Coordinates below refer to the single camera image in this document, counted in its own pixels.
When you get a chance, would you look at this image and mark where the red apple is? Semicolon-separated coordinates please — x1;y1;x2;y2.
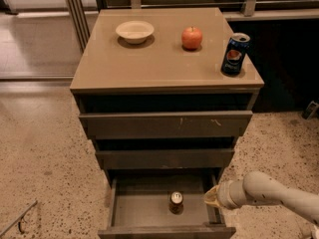
181;27;202;50

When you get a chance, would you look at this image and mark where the grey drawer cabinet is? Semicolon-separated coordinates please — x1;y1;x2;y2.
69;7;265;184

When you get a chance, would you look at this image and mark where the blue Pepsi can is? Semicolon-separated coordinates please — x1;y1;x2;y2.
221;33;250;76

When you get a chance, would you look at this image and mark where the white bowl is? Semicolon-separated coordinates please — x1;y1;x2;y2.
116;21;155;44

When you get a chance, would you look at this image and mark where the metal window frame post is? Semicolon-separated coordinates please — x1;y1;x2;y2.
65;0;90;52

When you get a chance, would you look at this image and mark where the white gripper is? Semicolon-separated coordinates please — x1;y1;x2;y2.
204;180;247;210

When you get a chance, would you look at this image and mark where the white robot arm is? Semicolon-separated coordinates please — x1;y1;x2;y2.
203;171;319;226

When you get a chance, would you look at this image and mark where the small dark floor object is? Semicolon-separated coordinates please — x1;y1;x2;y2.
301;101;319;120

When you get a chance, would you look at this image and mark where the grey open bottom drawer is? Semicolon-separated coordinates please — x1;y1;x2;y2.
98;172;236;239

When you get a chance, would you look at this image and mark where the grey middle drawer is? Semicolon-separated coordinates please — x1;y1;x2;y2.
96;148;234;170

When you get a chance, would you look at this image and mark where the grey top drawer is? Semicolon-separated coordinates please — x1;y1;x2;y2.
79;111;252;139

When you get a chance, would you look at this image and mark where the thin metal rod on floor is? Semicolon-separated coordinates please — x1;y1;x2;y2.
0;200;38;237

